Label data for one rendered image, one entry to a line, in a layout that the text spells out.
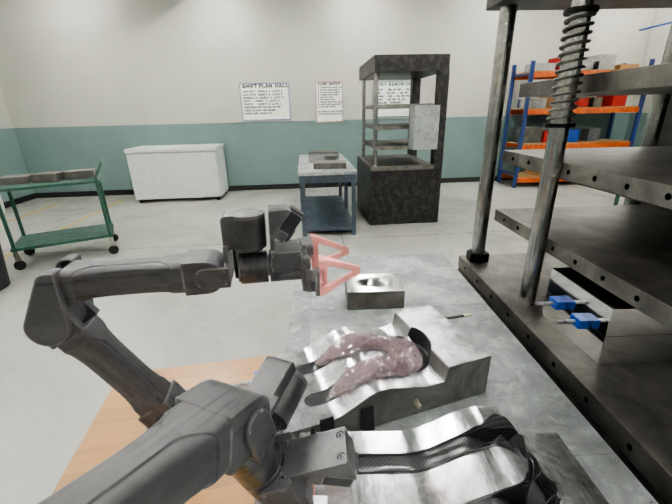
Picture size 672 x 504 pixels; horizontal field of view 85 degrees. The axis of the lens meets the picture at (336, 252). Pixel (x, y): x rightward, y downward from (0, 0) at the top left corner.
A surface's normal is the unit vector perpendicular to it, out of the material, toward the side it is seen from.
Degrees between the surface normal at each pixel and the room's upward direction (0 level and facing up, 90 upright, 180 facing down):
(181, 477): 86
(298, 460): 22
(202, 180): 90
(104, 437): 0
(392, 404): 90
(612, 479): 0
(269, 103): 90
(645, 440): 0
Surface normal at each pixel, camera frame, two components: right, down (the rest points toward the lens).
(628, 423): -0.02, -0.93
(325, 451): -0.35, -0.79
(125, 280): 0.18, 0.30
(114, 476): 0.07, -0.99
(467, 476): -0.48, -0.81
